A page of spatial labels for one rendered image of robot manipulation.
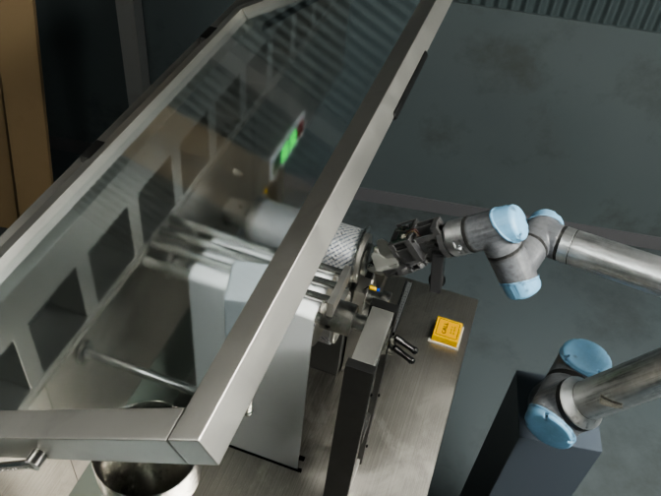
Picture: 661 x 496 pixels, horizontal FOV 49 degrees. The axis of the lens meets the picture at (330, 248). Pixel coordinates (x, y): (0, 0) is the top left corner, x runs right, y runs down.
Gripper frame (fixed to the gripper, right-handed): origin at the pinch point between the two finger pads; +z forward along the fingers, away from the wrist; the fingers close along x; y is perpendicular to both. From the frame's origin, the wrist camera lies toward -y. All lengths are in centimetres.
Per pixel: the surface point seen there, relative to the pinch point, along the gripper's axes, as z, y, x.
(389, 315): -18.0, 9.1, 27.8
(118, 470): 5, 26, 70
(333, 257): 5.1, 7.7, 3.3
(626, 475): 4, -160, -56
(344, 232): 2.8, 9.8, -1.8
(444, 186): 69, -84, -170
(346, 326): -6.5, 6.9, 25.8
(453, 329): 4.9, -38.8, -18.5
